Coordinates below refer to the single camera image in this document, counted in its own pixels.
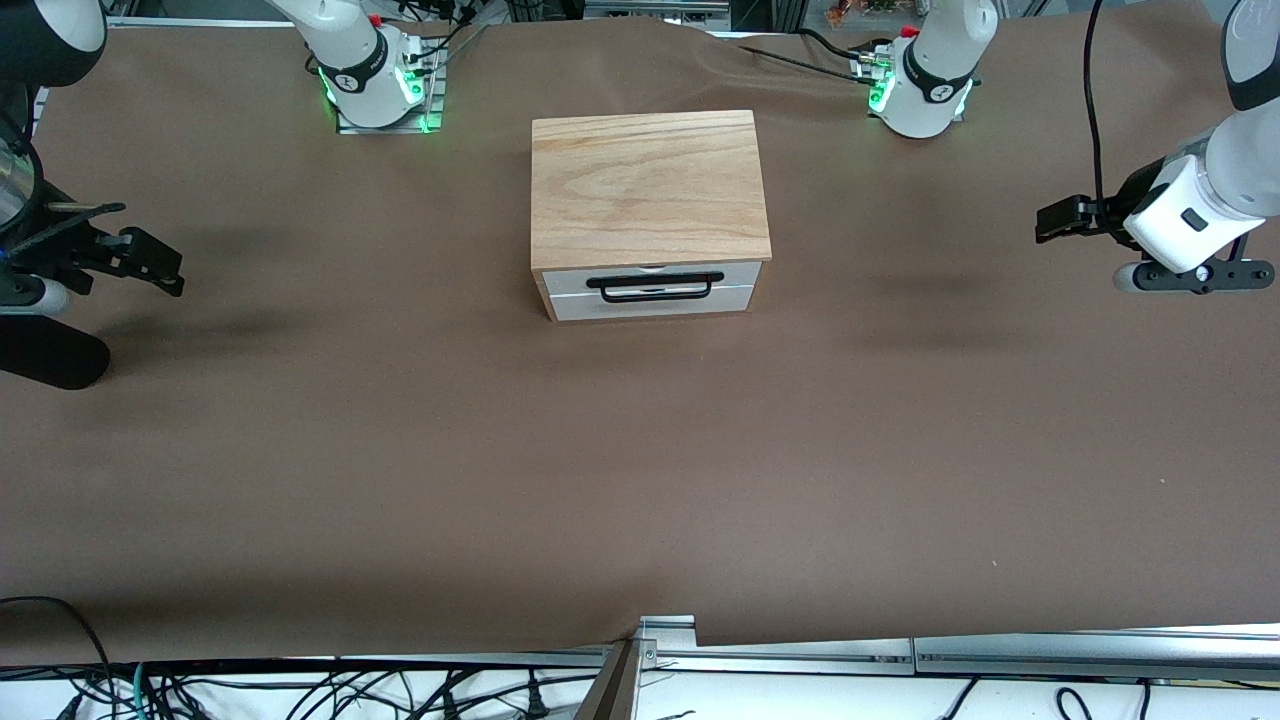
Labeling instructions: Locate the diagonal aluminium beam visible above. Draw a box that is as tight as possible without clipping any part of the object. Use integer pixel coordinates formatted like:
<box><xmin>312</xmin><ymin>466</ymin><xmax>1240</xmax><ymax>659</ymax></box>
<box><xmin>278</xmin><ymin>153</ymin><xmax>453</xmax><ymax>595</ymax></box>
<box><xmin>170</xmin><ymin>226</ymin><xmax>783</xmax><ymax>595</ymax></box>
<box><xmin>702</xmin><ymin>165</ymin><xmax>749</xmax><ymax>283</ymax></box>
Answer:
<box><xmin>574</xmin><ymin>640</ymin><xmax>658</xmax><ymax>720</ymax></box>

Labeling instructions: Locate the black cable on cloth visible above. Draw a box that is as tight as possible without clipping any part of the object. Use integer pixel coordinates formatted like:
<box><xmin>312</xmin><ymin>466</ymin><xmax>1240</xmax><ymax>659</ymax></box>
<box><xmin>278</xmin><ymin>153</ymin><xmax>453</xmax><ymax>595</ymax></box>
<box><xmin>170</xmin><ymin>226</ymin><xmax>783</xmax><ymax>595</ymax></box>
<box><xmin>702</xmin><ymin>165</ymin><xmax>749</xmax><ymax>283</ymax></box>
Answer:
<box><xmin>738</xmin><ymin>28</ymin><xmax>886</xmax><ymax>79</ymax></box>

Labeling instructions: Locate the black looping floor cable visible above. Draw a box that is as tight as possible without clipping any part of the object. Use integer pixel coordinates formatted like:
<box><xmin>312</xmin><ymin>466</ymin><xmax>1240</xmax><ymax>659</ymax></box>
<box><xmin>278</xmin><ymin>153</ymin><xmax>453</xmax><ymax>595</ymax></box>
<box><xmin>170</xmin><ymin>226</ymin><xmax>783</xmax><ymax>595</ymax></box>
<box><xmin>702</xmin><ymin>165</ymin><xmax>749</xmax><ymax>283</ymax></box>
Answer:
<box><xmin>0</xmin><ymin>596</ymin><xmax>117</xmax><ymax>720</ymax></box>

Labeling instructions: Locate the black drawer handle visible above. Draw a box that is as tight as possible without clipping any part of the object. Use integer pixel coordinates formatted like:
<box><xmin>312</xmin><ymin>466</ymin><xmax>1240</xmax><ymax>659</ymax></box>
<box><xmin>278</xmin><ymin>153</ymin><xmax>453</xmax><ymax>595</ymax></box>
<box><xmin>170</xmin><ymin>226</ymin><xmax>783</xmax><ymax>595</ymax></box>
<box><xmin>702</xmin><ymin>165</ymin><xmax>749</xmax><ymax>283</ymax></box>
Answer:
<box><xmin>586</xmin><ymin>271</ymin><xmax>726</xmax><ymax>303</ymax></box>

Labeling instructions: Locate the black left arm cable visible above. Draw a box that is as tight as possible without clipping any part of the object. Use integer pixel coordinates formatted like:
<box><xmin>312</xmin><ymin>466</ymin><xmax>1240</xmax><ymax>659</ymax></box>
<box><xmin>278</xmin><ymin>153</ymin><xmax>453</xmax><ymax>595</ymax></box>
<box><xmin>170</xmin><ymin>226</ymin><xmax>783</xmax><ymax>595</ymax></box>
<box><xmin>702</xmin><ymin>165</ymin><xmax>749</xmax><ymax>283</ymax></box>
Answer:
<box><xmin>1083</xmin><ymin>0</ymin><xmax>1113</xmax><ymax>206</ymax></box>

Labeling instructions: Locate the aluminium corner bracket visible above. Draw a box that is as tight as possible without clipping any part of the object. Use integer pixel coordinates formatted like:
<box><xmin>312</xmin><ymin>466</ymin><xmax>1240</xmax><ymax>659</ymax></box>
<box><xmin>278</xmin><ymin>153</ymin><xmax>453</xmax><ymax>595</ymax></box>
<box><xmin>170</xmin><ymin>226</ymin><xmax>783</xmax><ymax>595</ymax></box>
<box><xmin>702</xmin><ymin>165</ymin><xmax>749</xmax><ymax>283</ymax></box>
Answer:
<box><xmin>634</xmin><ymin>614</ymin><xmax>703</xmax><ymax>653</ymax></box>

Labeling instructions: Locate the short aluminium table rail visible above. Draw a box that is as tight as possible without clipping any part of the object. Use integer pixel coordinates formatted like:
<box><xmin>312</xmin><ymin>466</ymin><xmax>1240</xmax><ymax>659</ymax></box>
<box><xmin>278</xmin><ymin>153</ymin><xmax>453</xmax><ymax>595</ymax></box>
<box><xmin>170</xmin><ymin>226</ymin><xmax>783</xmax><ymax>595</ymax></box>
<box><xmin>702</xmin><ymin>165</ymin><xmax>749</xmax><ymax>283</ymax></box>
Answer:
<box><xmin>913</xmin><ymin>628</ymin><xmax>1280</xmax><ymax>683</ymax></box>

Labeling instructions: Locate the long aluminium table rail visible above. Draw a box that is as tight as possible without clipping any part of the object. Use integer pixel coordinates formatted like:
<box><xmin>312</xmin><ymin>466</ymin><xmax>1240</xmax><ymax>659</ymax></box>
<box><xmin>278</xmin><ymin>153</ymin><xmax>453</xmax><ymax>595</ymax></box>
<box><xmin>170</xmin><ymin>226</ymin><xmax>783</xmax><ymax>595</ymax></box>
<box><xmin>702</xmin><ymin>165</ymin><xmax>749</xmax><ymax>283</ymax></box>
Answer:
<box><xmin>0</xmin><ymin>640</ymin><xmax>917</xmax><ymax>673</ymax></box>

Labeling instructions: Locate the aluminium arm base plate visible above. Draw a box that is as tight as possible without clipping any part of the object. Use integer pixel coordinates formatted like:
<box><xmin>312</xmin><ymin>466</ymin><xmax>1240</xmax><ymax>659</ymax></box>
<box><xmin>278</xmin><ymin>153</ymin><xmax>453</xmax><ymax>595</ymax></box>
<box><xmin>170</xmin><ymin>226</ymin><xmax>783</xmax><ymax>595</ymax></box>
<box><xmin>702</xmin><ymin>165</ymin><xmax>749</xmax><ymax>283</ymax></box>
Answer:
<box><xmin>334</xmin><ymin>38</ymin><xmax>447</xmax><ymax>135</ymax></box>
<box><xmin>849</xmin><ymin>48</ymin><xmax>973</xmax><ymax>127</ymax></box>

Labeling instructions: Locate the brown table cloth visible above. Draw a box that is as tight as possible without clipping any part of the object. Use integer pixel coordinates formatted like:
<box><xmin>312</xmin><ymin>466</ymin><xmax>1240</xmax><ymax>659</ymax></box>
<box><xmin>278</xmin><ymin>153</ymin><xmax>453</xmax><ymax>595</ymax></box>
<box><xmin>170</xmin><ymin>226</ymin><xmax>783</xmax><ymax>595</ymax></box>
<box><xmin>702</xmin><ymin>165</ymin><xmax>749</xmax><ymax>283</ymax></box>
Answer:
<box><xmin>0</xmin><ymin>18</ymin><xmax>1280</xmax><ymax>669</ymax></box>

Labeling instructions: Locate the wooden drawer cabinet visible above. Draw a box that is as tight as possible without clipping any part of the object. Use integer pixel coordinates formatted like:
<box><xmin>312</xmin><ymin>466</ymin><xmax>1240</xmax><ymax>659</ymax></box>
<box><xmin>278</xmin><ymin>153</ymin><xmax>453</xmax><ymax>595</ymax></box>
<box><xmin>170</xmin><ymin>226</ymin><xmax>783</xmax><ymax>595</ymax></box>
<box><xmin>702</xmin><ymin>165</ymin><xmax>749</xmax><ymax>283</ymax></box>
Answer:
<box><xmin>530</xmin><ymin>110</ymin><xmax>774</xmax><ymax>324</ymax></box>

